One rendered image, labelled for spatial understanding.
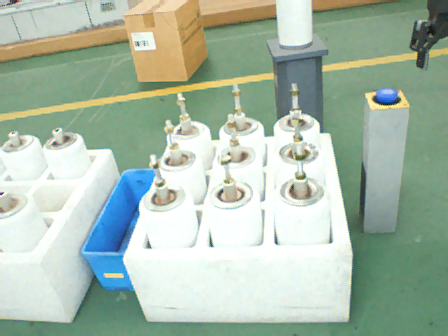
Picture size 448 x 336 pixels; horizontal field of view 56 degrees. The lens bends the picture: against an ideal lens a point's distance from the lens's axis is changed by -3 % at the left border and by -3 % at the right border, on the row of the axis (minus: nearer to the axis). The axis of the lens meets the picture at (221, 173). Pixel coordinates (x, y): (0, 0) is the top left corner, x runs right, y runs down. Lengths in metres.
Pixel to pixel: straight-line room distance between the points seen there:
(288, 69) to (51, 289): 0.78
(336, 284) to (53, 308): 0.55
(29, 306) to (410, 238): 0.82
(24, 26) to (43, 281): 2.18
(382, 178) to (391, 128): 0.12
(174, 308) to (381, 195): 0.48
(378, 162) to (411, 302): 0.28
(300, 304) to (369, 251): 0.24
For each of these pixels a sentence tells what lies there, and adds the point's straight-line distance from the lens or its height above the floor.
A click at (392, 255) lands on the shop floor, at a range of 0.98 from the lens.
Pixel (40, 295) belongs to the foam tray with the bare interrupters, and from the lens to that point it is 0.93.
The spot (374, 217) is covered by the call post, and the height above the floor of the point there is 0.05.
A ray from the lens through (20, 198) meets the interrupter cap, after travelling 0.90.
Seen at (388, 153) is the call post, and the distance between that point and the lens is 0.90.
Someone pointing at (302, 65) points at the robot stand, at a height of 0.26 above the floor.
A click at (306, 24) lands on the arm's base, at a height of 0.36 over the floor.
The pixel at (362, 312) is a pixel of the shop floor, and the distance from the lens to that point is 0.88.
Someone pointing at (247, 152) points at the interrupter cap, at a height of 0.25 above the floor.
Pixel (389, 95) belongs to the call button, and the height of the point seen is 0.33.
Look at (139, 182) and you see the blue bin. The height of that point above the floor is 0.08.
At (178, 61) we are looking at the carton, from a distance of 1.88.
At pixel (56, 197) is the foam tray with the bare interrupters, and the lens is 1.08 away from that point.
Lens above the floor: 0.70
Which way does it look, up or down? 34 degrees down
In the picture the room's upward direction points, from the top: 10 degrees counter-clockwise
